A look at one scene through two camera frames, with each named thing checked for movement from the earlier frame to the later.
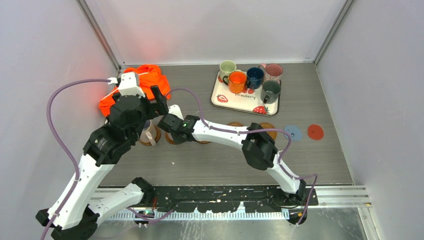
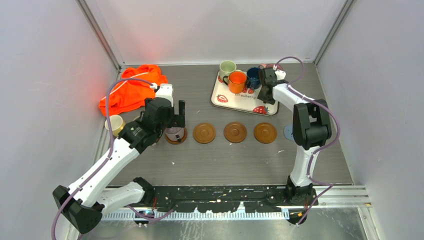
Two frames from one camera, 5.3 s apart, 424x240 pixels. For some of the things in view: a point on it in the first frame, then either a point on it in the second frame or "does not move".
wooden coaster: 265,125 does not move
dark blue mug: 255,77 does not move
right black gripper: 175,139 to 265,99
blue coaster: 294,131 does not move
